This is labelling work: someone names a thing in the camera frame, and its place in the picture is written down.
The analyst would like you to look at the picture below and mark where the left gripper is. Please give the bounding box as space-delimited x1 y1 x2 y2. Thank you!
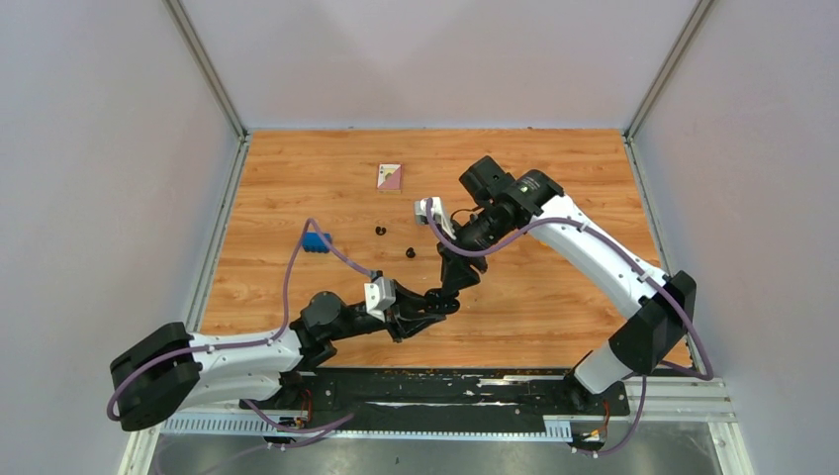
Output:
329 280 447 344

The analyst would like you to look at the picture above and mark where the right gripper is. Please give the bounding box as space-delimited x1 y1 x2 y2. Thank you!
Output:
434 203 514 295

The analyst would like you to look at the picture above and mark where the black earbud charging case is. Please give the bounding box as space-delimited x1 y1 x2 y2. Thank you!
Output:
423 288 460 316

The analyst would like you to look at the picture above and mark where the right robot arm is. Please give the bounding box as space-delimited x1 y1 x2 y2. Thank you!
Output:
415 156 697 414

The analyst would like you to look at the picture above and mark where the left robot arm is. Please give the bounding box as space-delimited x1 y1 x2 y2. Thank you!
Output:
106 278 460 431

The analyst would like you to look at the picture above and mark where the blue small object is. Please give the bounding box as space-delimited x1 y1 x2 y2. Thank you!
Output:
302 232 332 253

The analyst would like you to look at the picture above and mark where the playing card box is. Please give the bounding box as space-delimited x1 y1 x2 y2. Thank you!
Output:
376 163 403 193

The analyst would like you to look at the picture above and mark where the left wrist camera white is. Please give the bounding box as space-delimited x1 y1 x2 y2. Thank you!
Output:
364 276 396 322

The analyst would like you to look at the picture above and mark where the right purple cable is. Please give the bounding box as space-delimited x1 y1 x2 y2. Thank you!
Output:
424 197 715 458

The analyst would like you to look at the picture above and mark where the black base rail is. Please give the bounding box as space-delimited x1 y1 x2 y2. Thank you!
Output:
256 367 630 433

